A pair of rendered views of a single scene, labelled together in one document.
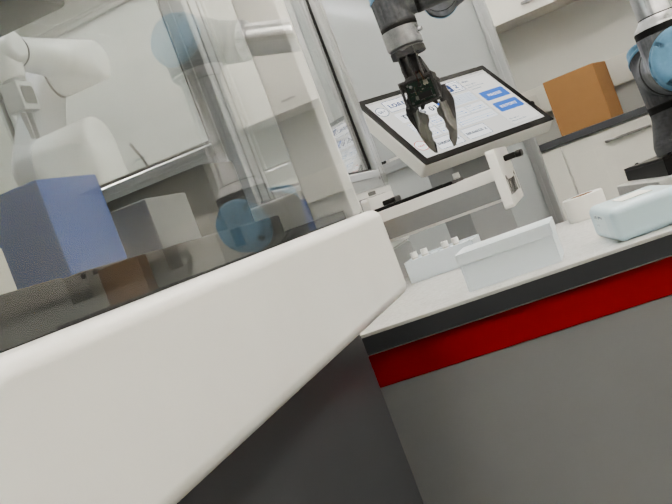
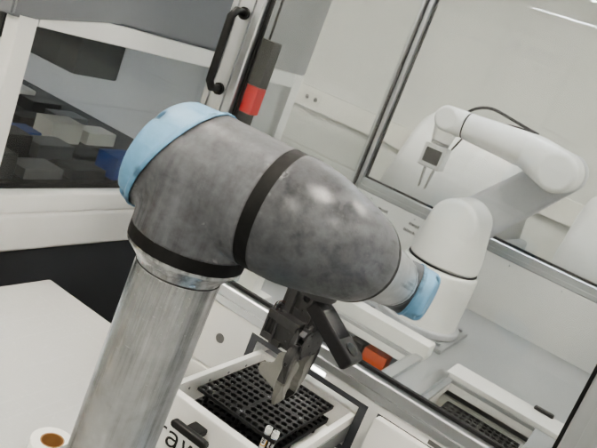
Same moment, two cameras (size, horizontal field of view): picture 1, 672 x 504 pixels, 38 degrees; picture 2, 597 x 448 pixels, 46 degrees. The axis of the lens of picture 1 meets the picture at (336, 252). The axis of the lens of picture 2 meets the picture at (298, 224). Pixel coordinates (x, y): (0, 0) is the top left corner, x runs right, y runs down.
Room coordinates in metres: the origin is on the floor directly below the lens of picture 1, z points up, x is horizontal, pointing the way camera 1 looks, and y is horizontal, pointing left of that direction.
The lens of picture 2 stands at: (2.10, -1.35, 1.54)
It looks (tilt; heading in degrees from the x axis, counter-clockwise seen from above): 14 degrees down; 101
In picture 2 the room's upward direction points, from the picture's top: 21 degrees clockwise
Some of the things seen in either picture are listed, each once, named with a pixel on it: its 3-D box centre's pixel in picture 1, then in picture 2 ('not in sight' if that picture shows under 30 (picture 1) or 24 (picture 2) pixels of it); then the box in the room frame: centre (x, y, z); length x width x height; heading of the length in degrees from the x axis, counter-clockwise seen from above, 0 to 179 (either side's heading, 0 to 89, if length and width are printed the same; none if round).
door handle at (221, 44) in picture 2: not in sight; (225, 49); (1.56, 0.05, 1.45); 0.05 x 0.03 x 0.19; 74
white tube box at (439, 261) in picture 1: (445, 258); not in sight; (1.69, -0.17, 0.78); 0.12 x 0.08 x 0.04; 73
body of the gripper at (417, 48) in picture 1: (417, 77); (302, 316); (1.96, -0.27, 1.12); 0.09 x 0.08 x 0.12; 164
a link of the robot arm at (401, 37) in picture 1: (404, 39); not in sight; (1.96, -0.28, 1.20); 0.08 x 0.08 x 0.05
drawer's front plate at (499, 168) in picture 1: (505, 175); (198, 443); (1.89, -0.36, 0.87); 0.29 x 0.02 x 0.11; 164
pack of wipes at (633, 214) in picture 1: (637, 211); not in sight; (1.25, -0.38, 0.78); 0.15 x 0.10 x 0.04; 174
